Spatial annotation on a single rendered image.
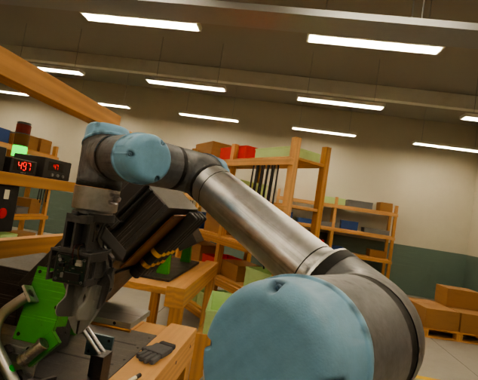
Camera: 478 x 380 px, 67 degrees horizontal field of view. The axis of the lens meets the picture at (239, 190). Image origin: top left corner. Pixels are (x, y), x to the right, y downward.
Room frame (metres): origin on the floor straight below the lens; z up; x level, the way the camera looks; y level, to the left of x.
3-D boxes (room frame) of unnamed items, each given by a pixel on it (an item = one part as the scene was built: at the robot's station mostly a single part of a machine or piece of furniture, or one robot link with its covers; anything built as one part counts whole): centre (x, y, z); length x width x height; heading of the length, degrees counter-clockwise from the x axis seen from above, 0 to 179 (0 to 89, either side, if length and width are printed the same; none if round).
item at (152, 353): (1.50, 0.24, 0.91); 0.20 x 0.11 x 0.03; 160
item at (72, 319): (0.63, 0.26, 1.33); 0.06 x 0.03 x 0.09; 171
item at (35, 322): (1.11, 0.51, 1.17); 0.13 x 0.12 x 0.20; 171
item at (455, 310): (6.12, -3.75, 0.37); 1.20 x 0.80 x 0.74; 91
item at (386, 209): (9.32, -2.43, 1.12); 3.16 x 0.54 x 2.24; 83
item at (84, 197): (0.63, 0.24, 1.51); 0.08 x 0.08 x 0.05
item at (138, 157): (0.57, 0.16, 1.59); 0.11 x 0.11 x 0.08; 45
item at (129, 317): (1.26, 0.45, 1.11); 0.39 x 0.16 x 0.03; 81
